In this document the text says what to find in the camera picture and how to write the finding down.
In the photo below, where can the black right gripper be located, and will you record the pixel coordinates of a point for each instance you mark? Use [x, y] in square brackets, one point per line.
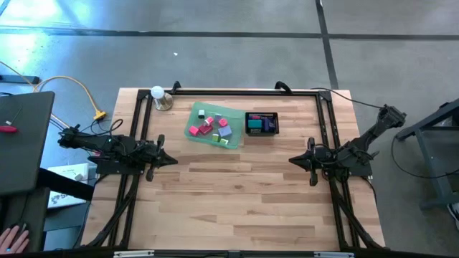
[315, 157]

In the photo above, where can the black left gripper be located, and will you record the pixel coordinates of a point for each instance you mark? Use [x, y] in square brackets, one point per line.
[152, 156]

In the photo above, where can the red USB wall charger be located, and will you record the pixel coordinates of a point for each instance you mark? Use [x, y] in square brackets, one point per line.
[205, 129]

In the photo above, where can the black adapter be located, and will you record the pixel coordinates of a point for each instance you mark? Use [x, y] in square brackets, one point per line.
[266, 124]

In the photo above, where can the small white USB charger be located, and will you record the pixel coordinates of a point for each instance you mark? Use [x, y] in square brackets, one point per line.
[201, 114]

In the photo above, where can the white-faced USB wall charger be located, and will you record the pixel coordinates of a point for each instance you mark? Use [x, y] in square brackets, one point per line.
[224, 141]

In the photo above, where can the teal digital timer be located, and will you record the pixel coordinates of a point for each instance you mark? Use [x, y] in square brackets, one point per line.
[254, 123]

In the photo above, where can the white USB wall charger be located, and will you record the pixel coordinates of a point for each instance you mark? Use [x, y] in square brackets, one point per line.
[225, 131]

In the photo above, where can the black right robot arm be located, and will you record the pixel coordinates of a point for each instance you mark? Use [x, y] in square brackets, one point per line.
[373, 133]

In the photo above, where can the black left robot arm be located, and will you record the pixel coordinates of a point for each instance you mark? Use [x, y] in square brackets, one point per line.
[89, 140]

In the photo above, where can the teal translucent plastic bin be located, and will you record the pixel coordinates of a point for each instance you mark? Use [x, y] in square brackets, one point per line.
[201, 141]

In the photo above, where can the black mesh basket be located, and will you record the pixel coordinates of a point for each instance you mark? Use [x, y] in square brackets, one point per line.
[277, 123]

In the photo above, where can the white globe bulb lamp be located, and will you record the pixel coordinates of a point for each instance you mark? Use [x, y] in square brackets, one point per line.
[157, 92]

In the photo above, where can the white cardboard box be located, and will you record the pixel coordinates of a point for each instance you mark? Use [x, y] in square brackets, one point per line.
[66, 171]

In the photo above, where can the white printed box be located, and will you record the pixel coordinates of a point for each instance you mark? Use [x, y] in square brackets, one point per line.
[62, 200]

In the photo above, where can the black metal stand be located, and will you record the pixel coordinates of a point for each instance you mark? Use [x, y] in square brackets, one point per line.
[428, 120]

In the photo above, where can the black computer mouse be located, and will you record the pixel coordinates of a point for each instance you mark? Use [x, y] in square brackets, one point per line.
[22, 225]

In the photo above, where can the black floor strip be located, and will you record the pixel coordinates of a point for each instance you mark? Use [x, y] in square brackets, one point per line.
[21, 79]

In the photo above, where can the person's hand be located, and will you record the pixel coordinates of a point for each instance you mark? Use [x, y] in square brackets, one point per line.
[14, 242]

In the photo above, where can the black aluminium table frame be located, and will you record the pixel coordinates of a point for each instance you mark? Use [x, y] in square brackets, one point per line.
[251, 92]

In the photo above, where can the silver metal bracket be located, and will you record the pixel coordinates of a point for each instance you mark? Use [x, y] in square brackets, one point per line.
[333, 254]
[133, 253]

